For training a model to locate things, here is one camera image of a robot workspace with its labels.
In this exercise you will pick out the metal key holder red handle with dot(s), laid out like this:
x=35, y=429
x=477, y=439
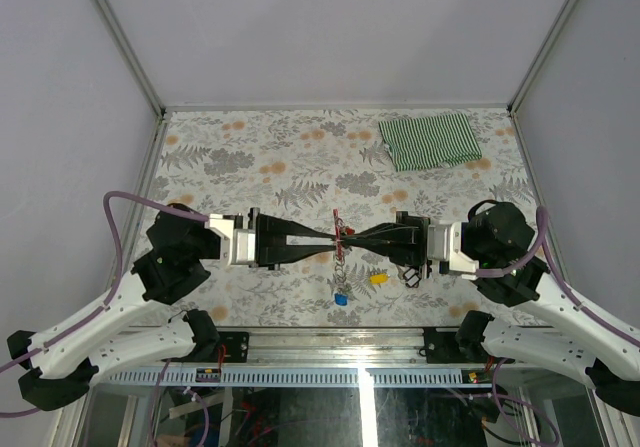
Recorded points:
x=340, y=277

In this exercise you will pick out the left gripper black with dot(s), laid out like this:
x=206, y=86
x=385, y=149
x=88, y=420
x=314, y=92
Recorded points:
x=271, y=248

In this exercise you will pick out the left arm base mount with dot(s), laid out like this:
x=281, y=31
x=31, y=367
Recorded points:
x=232, y=347

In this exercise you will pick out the white slotted cable duct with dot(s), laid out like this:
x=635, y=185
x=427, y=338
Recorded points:
x=238, y=376

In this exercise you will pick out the black key tag lower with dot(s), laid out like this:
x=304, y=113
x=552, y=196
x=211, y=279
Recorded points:
x=411, y=278

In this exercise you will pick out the green white striped cloth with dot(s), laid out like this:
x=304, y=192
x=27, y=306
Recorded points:
x=426, y=143

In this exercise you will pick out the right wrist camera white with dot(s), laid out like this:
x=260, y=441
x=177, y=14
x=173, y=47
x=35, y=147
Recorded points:
x=444, y=249

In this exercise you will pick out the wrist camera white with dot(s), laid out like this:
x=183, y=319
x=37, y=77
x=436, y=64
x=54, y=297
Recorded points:
x=444, y=249
x=237, y=241

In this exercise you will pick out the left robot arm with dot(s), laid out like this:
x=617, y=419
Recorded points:
x=62, y=363

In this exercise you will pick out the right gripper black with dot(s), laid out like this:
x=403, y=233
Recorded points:
x=405, y=242

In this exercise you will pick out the yellow key tag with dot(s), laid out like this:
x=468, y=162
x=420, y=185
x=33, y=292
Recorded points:
x=378, y=279

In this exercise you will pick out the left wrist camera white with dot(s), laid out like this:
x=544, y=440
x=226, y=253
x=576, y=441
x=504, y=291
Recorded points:
x=237, y=241

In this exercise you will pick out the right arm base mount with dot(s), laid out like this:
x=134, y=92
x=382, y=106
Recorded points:
x=445, y=344

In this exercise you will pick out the aluminium front rail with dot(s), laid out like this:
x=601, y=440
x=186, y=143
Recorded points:
x=334, y=347

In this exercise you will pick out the blue key tag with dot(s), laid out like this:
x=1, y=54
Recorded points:
x=341, y=299

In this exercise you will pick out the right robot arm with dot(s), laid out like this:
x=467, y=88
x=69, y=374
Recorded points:
x=495, y=249

